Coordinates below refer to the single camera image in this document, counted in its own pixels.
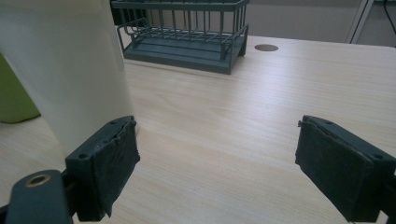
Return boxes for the dark wire rack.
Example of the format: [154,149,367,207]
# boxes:
[110,0,251,76]

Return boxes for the clear jar with white lid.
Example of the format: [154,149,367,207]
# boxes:
[0,0,138,154]

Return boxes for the round cable hole in table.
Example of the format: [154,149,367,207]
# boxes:
[254,43,279,53]

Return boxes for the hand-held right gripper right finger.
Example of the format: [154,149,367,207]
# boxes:
[294,115,396,223]

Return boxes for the black wall socket cables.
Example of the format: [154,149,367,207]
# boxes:
[382,0,396,37]

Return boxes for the green bottle with white cap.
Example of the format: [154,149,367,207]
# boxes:
[0,52,42,125]

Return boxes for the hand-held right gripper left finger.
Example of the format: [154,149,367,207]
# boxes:
[64,115,141,222]

